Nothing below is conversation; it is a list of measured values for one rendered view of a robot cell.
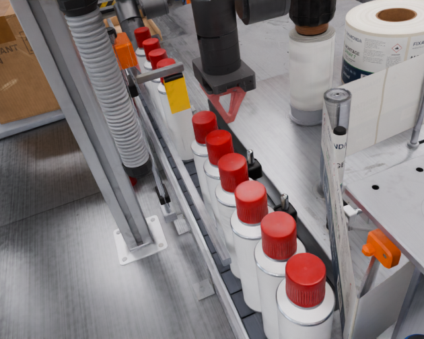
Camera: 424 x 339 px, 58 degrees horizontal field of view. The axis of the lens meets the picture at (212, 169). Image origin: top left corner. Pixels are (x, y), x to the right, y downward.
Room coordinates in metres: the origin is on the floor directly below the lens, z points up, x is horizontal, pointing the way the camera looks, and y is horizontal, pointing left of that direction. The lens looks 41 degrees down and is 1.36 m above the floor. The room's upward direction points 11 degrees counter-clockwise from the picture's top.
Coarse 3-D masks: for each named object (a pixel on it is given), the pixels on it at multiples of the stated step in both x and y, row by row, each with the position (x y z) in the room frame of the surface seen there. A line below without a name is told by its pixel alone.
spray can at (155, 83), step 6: (162, 48) 0.68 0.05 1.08; (150, 54) 0.67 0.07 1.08; (156, 54) 0.66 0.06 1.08; (162, 54) 0.66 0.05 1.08; (150, 60) 0.67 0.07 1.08; (156, 60) 0.66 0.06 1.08; (156, 66) 0.66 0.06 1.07; (156, 84) 0.65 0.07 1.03; (156, 90) 0.65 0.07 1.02; (156, 96) 0.66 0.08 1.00; (162, 108) 0.65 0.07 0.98; (162, 114) 0.66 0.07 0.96; (162, 120) 0.66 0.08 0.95; (168, 132) 0.65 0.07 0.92
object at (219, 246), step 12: (108, 24) 1.29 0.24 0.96; (132, 72) 0.88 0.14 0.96; (144, 96) 0.75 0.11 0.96; (156, 120) 0.64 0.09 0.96; (168, 144) 0.56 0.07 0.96; (180, 168) 0.48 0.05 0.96; (192, 192) 0.42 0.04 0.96; (204, 204) 0.39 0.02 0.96; (204, 216) 0.37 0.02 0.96; (216, 240) 0.32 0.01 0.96; (228, 252) 0.30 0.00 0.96
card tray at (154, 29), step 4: (140, 12) 1.68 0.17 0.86; (104, 20) 1.64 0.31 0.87; (112, 20) 1.65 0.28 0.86; (116, 20) 1.66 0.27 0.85; (144, 20) 1.64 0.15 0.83; (148, 20) 1.59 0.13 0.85; (152, 20) 1.51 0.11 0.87; (116, 24) 1.65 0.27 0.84; (144, 24) 1.59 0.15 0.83; (148, 24) 1.58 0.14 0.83; (152, 24) 1.52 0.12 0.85; (116, 28) 1.61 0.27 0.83; (120, 28) 1.60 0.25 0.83; (152, 28) 1.53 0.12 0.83; (156, 28) 1.44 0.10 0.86; (120, 32) 1.56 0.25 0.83; (152, 32) 1.49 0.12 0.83; (156, 32) 1.47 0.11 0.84; (160, 32) 1.39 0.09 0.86; (160, 36) 1.40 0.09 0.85
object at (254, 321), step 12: (144, 84) 0.97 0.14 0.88; (156, 132) 0.73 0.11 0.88; (168, 156) 0.63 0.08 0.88; (192, 168) 0.57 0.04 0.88; (180, 180) 0.55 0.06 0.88; (192, 180) 0.54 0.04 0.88; (192, 204) 0.48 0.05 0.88; (204, 228) 0.42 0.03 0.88; (216, 252) 0.37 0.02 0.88; (228, 264) 0.34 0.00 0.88; (228, 276) 0.32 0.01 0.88; (228, 288) 0.30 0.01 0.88; (240, 288) 0.29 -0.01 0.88; (240, 300) 0.28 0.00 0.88; (240, 312) 0.26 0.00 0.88; (252, 312) 0.26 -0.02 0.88; (252, 324) 0.24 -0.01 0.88; (252, 336) 0.22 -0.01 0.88; (264, 336) 0.22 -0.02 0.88
